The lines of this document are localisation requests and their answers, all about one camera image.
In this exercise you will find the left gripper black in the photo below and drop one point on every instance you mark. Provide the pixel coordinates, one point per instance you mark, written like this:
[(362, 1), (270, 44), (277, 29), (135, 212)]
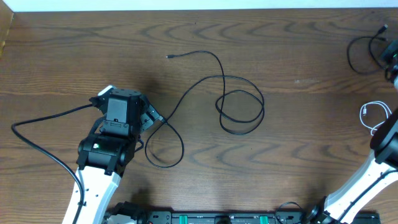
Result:
[(146, 115)]

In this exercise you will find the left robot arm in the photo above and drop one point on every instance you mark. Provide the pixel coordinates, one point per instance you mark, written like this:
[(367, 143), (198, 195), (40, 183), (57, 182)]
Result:
[(104, 154)]

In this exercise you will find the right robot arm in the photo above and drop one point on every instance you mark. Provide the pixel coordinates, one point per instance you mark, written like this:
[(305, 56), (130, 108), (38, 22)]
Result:
[(378, 172)]

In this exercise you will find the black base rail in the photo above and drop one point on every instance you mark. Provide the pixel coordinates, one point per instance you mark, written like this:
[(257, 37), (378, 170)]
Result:
[(131, 213)]

